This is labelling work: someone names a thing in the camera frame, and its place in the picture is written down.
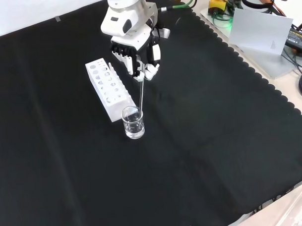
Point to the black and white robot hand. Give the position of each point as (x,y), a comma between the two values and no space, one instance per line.
(136,36)

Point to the clear glass rod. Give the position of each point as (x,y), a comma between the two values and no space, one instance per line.
(141,96)

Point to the white test tube rack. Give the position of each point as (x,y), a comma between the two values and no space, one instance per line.
(111,112)

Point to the small clear glass beaker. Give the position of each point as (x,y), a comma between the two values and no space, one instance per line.
(133,131)

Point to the yellow stop button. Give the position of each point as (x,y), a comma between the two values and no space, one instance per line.
(217,2)

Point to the black bench cloth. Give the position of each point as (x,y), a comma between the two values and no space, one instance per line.
(190,116)

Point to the white upright card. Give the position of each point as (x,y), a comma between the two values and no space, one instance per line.
(257,30)

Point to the pale base board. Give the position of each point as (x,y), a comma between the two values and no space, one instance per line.
(271,64)

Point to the black power adapter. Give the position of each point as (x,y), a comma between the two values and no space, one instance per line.
(297,37)

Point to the clear plastic sheet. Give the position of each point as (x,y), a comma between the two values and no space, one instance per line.
(295,207)

